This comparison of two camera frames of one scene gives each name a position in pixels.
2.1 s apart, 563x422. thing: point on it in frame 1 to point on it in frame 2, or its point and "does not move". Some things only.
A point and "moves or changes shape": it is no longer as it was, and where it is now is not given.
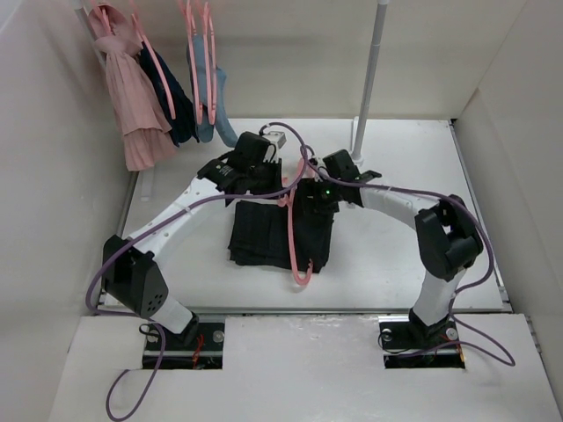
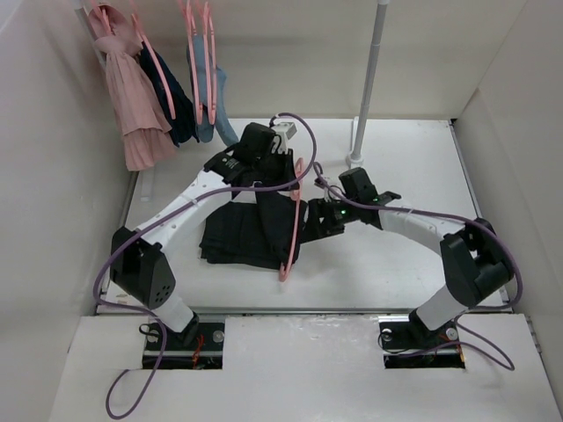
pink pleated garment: x=140 y=114 does not move
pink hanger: x=209 y=47 does not move
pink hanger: x=287 y=200 to x=296 y=196
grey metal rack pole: x=357 y=157 does not move
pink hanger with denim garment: x=194 y=64 does not move
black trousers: x=260 y=236 moves or changes shape
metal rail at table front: x=303 y=311 does not move
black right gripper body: x=325 y=194 to x=335 y=214
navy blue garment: x=183 y=126 does not move
